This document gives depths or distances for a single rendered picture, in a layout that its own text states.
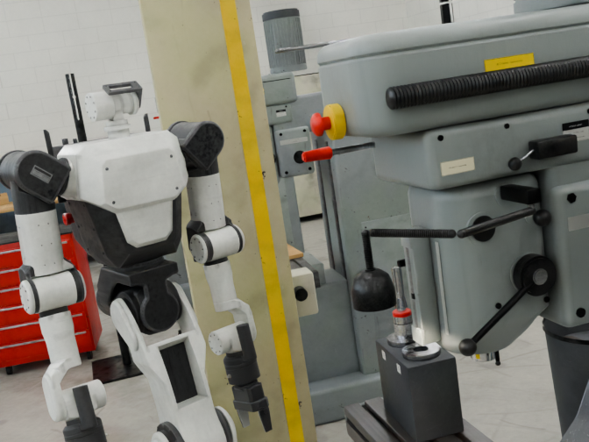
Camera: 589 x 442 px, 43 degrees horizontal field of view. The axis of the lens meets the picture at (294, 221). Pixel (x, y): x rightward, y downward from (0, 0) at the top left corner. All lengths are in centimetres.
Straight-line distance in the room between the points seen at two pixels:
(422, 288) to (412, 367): 43
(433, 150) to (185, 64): 186
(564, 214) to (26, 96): 923
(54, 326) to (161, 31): 148
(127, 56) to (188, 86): 731
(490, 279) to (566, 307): 15
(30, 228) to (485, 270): 100
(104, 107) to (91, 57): 843
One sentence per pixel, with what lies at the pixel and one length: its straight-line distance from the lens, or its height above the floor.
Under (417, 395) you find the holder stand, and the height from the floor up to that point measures 110.
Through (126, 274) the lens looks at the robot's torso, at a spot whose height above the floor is 145.
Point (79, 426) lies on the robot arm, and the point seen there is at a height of 116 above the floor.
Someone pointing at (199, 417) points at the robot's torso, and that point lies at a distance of 187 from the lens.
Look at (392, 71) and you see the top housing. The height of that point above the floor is 183.
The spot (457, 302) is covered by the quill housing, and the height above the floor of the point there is 143.
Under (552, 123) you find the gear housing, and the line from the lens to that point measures 132.
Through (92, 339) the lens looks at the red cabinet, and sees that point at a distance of 589.
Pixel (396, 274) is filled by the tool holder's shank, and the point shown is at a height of 134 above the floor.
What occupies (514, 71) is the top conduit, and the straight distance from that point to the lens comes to 123.
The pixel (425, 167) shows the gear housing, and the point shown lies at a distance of 122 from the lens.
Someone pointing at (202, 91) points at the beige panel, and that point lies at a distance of 296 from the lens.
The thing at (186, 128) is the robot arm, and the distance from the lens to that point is 194.
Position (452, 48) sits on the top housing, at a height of 185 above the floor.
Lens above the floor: 184
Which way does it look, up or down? 10 degrees down
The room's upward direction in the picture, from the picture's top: 9 degrees counter-clockwise
